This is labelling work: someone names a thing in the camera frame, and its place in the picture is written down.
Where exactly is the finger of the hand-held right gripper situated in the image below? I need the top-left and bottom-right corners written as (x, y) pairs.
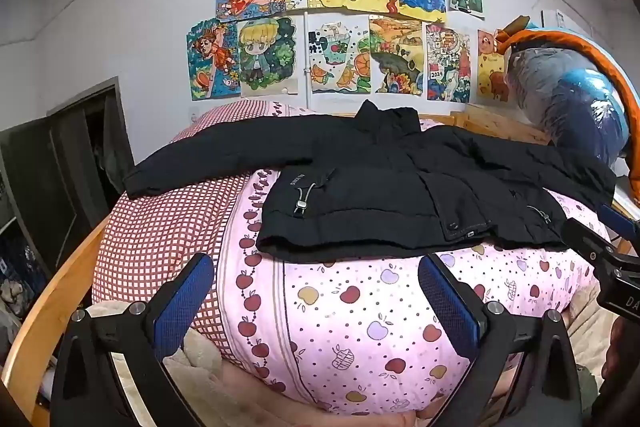
top-left (561, 217), bottom-right (619, 266)
top-left (599, 204), bottom-right (640, 254)

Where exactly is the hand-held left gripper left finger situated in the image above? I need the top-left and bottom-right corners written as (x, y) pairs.
top-left (50, 252), bottom-right (217, 427)

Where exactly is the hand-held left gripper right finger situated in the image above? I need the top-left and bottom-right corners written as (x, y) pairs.
top-left (416, 252), bottom-right (586, 427)

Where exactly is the black padded jacket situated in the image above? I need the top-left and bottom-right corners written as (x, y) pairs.
top-left (122, 99), bottom-right (618, 265)

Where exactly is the plastic bag of clothes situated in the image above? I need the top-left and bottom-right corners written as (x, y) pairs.
top-left (505, 27), bottom-right (633, 168)

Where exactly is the red checked pillow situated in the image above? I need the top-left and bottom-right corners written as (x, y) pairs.
top-left (92, 99), bottom-right (313, 358)

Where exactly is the pink apple print quilt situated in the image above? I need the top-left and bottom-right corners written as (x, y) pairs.
top-left (215, 117), bottom-right (616, 420)

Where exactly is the dark grey door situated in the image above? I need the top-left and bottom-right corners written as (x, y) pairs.
top-left (0, 114), bottom-right (96, 278)

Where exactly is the orange cloth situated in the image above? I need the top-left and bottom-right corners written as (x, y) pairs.
top-left (495, 14), bottom-right (640, 202)

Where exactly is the yellow bear drawing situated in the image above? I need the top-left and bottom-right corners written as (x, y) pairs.
top-left (476, 29), bottom-right (512, 102)

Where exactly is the city collage drawing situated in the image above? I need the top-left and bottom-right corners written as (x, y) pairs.
top-left (425, 23), bottom-right (472, 104)

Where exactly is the running girl drawing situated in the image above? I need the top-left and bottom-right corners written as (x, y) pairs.
top-left (186, 19), bottom-right (240, 102)

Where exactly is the field landscape drawing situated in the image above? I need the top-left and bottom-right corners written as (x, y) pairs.
top-left (369, 16), bottom-right (426, 96)

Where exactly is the blond boy drawing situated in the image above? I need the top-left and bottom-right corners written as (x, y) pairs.
top-left (236, 16), bottom-right (299, 98)

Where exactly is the juice cup oranges drawing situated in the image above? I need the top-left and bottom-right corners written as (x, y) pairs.
top-left (306, 14), bottom-right (372, 94)

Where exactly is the wooden bed frame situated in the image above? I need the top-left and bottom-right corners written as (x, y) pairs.
top-left (0, 104), bottom-right (640, 427)

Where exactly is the dark door frame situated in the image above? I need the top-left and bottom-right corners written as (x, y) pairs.
top-left (46, 77), bottom-right (137, 230)

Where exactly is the white wall box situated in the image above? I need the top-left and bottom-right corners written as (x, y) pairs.
top-left (541, 9), bottom-right (569, 30)

